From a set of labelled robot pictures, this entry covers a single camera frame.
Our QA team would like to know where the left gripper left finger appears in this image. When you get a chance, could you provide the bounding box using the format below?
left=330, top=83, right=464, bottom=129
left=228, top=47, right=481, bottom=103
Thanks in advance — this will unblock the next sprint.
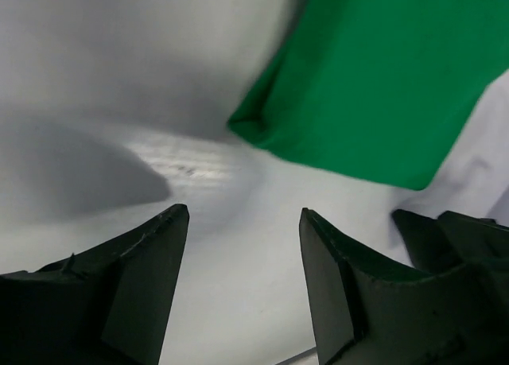
left=1, top=204, right=189, bottom=364

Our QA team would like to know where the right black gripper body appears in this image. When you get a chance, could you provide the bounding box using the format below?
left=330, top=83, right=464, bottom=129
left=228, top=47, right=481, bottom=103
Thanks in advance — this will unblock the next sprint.
left=391, top=209, right=508, bottom=274

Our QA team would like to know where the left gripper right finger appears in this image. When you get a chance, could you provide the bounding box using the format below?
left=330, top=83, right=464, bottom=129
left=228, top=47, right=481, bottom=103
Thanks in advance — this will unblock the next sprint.
left=299, top=209, right=508, bottom=364

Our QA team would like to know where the green t-shirt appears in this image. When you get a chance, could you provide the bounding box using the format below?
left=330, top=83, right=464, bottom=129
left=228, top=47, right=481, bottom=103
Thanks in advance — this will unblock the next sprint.
left=227, top=0, right=508, bottom=190

